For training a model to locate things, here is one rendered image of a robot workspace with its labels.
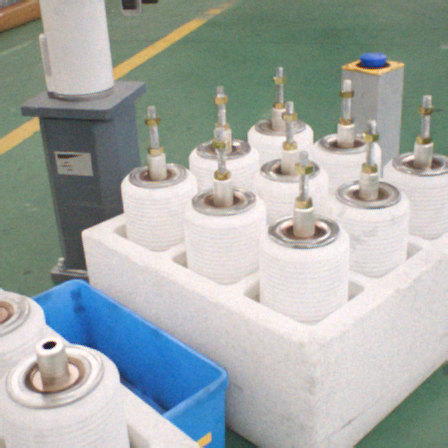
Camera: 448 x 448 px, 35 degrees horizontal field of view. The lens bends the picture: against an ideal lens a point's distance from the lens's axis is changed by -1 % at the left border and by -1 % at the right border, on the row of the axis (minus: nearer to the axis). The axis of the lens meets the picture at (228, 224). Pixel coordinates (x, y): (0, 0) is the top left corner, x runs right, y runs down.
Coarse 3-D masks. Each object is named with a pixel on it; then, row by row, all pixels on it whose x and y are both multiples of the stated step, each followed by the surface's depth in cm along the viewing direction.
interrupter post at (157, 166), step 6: (150, 156) 88; (156, 156) 87; (162, 156) 88; (150, 162) 88; (156, 162) 87; (162, 162) 88; (150, 168) 88; (156, 168) 88; (162, 168) 88; (150, 174) 89; (156, 174) 88; (162, 174) 88
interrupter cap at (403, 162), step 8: (408, 152) 92; (432, 152) 91; (392, 160) 90; (400, 160) 90; (408, 160) 90; (432, 160) 90; (440, 160) 89; (400, 168) 87; (408, 168) 87; (416, 168) 88; (432, 168) 87; (440, 168) 87; (416, 176) 86; (424, 176) 85; (432, 176) 85
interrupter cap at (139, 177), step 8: (136, 168) 91; (144, 168) 91; (168, 168) 91; (176, 168) 91; (184, 168) 90; (128, 176) 89; (136, 176) 89; (144, 176) 90; (168, 176) 89; (176, 176) 88; (184, 176) 88; (136, 184) 87; (144, 184) 87; (152, 184) 87; (160, 184) 86; (168, 184) 86; (176, 184) 87
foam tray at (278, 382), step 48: (96, 240) 91; (432, 240) 86; (96, 288) 95; (144, 288) 86; (192, 288) 79; (240, 288) 78; (384, 288) 77; (432, 288) 83; (192, 336) 82; (240, 336) 76; (288, 336) 70; (336, 336) 70; (384, 336) 78; (432, 336) 87; (240, 384) 79; (288, 384) 73; (336, 384) 73; (384, 384) 81; (240, 432) 82; (288, 432) 76; (336, 432) 76
